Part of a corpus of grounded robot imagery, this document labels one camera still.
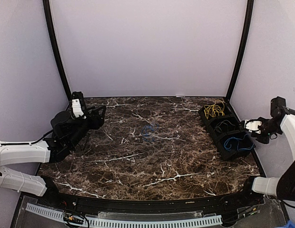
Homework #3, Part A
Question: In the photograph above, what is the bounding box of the black front rail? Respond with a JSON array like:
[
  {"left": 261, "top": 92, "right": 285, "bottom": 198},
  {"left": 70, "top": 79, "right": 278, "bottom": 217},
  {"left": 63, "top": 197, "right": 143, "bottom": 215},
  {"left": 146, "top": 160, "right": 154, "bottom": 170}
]
[{"left": 23, "top": 185, "right": 279, "bottom": 217}]

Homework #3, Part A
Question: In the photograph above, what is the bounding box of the white slotted cable duct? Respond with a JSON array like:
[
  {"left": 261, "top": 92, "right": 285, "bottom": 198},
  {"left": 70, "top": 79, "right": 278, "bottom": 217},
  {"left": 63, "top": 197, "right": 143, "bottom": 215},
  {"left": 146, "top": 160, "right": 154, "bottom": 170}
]
[{"left": 25, "top": 203, "right": 223, "bottom": 228}]

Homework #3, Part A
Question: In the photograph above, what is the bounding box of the right black frame post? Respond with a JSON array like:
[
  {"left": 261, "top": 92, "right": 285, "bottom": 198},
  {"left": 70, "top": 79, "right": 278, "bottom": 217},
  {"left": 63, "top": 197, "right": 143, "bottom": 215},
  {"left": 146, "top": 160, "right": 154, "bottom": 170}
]
[{"left": 226, "top": 0, "right": 254, "bottom": 101}]

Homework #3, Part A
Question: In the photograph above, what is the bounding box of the black frame post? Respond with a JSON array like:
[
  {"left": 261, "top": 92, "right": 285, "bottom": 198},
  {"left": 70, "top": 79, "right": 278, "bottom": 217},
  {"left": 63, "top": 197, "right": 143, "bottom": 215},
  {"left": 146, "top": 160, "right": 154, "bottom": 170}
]
[
  {"left": 42, "top": 0, "right": 72, "bottom": 101},
  {"left": 226, "top": 0, "right": 254, "bottom": 101}
]

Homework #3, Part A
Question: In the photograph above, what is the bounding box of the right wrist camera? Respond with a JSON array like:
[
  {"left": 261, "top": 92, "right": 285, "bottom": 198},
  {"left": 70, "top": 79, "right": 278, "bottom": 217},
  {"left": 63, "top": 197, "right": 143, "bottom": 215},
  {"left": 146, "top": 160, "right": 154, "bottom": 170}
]
[{"left": 241, "top": 119, "right": 262, "bottom": 134}]

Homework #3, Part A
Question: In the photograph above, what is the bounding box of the black three-compartment bin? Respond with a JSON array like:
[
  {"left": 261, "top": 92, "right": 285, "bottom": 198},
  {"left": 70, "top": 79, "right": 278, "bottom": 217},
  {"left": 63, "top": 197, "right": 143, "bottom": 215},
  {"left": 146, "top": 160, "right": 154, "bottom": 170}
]
[{"left": 198, "top": 100, "right": 255, "bottom": 161}]

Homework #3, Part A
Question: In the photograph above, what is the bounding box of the pale yellow thin cable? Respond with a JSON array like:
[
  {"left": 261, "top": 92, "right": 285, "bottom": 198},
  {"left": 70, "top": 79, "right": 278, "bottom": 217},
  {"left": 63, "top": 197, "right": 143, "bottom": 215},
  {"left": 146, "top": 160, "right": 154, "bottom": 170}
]
[{"left": 202, "top": 99, "right": 226, "bottom": 118}]

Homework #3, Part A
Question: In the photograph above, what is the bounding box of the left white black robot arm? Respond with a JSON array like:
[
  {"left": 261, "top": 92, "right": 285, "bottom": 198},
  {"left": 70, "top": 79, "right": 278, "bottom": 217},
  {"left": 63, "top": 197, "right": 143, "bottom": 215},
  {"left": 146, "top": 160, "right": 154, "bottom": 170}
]
[{"left": 0, "top": 106, "right": 106, "bottom": 207}]

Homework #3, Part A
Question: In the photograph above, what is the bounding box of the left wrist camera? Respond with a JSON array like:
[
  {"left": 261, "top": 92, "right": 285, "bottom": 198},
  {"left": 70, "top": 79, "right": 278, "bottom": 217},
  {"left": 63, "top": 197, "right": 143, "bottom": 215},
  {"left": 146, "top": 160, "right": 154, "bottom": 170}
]
[{"left": 71, "top": 92, "right": 87, "bottom": 119}]

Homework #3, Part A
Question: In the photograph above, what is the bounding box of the left black frame post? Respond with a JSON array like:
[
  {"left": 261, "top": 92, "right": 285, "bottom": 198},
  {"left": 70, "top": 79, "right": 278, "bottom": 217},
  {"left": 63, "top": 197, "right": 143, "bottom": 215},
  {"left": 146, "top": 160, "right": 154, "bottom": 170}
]
[{"left": 42, "top": 0, "right": 72, "bottom": 101}]

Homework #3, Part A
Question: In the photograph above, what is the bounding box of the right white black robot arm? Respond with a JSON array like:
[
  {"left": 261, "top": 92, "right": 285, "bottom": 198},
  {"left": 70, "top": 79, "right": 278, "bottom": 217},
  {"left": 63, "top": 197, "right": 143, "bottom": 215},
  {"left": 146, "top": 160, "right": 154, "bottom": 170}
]
[{"left": 238, "top": 96, "right": 295, "bottom": 206}]

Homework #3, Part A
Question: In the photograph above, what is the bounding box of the blue object at corner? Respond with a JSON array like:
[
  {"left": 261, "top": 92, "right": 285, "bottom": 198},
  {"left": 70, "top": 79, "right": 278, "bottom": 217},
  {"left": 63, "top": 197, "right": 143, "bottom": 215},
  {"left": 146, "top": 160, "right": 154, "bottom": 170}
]
[{"left": 285, "top": 220, "right": 295, "bottom": 228}]

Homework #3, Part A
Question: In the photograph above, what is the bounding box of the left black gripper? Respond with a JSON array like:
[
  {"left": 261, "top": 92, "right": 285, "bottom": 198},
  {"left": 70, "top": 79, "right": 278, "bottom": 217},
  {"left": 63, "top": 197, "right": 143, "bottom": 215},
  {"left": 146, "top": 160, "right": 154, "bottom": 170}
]
[{"left": 67, "top": 105, "right": 106, "bottom": 148}]

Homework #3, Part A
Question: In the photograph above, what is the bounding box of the grey cable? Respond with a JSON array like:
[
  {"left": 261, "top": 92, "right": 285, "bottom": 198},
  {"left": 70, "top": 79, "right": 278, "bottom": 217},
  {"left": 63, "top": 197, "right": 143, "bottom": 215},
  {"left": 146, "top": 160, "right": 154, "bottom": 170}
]
[{"left": 215, "top": 120, "right": 237, "bottom": 133}]

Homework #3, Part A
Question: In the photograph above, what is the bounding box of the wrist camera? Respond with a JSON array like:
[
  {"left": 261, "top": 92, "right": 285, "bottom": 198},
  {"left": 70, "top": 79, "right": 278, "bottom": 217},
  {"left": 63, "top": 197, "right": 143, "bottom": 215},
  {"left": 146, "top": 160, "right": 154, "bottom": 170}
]
[
  {"left": 241, "top": 119, "right": 262, "bottom": 134},
  {"left": 71, "top": 92, "right": 87, "bottom": 119}
]

